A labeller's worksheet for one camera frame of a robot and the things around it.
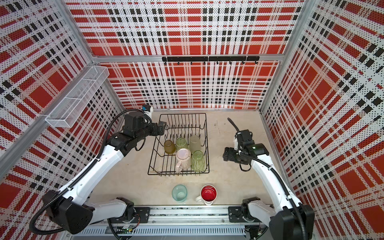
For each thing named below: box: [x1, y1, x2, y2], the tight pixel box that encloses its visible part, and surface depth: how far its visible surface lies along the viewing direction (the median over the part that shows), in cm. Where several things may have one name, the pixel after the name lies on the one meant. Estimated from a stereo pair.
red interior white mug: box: [195, 184, 218, 206], surface depth 77 cm
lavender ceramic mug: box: [175, 148, 192, 173], surface depth 82 cm
